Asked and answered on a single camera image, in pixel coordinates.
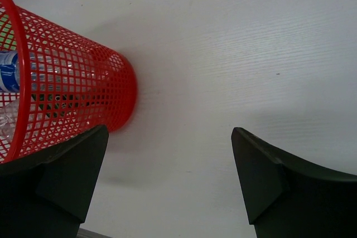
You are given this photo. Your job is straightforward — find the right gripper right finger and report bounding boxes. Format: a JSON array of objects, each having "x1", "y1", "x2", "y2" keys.
[{"x1": 231, "y1": 128, "x2": 356, "y2": 237}]

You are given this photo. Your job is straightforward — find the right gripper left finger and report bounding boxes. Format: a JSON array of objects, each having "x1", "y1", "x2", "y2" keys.
[{"x1": 1, "y1": 125, "x2": 109, "y2": 237}]

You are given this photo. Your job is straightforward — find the clear bottle green label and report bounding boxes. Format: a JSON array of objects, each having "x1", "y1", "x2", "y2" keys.
[{"x1": 31, "y1": 94, "x2": 80, "y2": 118}]

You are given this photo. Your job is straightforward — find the clear bottle blue label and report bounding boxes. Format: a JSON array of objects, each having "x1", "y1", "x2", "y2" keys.
[{"x1": 1, "y1": 51, "x2": 60, "y2": 93}]

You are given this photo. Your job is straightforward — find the red mesh plastic bin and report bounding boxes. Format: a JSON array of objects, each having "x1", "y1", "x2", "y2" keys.
[{"x1": 1, "y1": 0, "x2": 138, "y2": 163}]

